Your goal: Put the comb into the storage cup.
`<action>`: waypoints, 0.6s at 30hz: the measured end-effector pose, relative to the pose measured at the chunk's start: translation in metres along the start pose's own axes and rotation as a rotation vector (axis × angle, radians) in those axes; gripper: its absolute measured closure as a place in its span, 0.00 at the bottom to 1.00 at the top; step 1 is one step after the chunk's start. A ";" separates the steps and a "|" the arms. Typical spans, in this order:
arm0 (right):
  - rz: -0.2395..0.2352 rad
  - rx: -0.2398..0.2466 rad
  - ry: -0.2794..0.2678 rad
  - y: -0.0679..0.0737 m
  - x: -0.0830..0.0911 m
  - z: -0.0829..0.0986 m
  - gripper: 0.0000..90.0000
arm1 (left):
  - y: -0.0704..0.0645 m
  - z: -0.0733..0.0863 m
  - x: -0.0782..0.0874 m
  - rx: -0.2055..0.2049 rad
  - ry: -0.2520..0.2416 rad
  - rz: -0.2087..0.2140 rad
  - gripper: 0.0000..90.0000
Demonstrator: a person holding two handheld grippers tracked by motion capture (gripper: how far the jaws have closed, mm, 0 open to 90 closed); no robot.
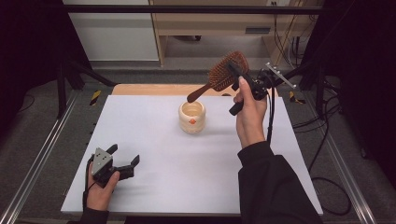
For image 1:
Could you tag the aluminium floor rail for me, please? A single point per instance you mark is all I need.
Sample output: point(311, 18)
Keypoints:
point(40, 155)
point(348, 174)

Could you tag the black metal stand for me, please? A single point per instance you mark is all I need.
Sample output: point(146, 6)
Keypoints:
point(320, 90)
point(61, 90)

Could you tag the brown wooden hairbrush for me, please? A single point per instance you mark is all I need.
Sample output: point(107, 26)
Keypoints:
point(219, 77)

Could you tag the cream ceramic cup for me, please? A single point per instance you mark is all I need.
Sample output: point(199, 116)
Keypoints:
point(192, 123)

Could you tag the person's left hand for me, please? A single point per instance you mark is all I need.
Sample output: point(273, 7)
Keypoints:
point(100, 194)

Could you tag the light wooden table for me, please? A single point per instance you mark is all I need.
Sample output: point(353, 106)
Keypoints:
point(149, 89)

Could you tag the white table board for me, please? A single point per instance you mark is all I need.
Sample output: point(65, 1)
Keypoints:
point(186, 174)

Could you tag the light wooden desk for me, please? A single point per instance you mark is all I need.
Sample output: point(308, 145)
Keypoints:
point(214, 21)

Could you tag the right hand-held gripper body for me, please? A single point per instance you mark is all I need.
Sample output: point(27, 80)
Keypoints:
point(263, 84)

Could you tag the black curtain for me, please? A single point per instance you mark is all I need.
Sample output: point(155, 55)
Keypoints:
point(367, 77)
point(28, 46)

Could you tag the person's right hand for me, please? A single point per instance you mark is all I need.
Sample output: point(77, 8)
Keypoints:
point(250, 118)

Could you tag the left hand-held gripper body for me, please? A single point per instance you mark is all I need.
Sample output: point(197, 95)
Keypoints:
point(102, 166)

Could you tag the yellow black floor tape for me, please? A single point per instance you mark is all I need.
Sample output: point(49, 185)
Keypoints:
point(294, 98)
point(95, 97)

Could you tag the white cabinet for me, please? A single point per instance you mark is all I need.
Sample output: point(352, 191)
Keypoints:
point(115, 37)

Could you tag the black horizontal frame bar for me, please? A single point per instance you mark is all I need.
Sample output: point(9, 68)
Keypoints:
point(186, 9)

